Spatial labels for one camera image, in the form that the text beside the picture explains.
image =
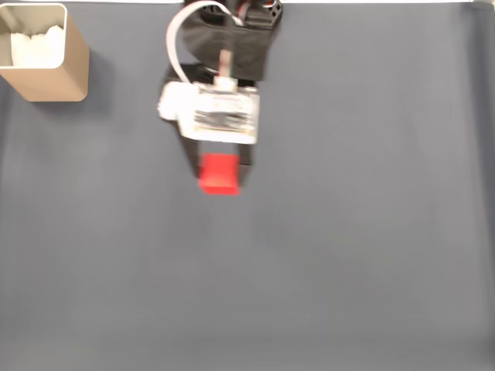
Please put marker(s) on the red cube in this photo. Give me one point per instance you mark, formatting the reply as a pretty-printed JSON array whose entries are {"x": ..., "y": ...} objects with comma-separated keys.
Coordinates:
[{"x": 218, "y": 174}]

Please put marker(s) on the beige open box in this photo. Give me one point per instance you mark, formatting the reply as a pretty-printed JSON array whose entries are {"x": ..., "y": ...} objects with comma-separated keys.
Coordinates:
[{"x": 54, "y": 83}]

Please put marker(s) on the dark grey mat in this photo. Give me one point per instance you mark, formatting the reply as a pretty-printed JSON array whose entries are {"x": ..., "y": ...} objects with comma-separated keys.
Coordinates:
[{"x": 247, "y": 270}]

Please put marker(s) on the white foam padding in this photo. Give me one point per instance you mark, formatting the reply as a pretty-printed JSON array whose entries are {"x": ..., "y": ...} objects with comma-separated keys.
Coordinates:
[{"x": 36, "y": 48}]

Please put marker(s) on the white camera board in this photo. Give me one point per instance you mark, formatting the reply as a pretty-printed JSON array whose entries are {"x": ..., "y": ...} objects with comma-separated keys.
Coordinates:
[{"x": 220, "y": 116}]

